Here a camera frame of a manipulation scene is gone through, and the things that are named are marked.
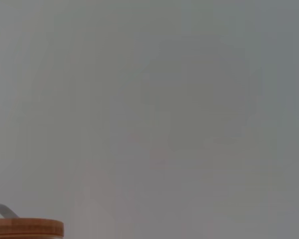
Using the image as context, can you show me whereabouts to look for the wooden lid with metal handle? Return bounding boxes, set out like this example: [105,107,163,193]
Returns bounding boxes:
[0,203,64,237]

